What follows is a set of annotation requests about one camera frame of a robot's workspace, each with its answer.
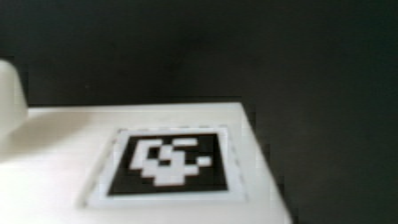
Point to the white drawer box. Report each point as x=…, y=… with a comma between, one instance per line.
x=135, y=165

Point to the white drawer cabinet frame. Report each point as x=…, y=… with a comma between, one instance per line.
x=13, y=102

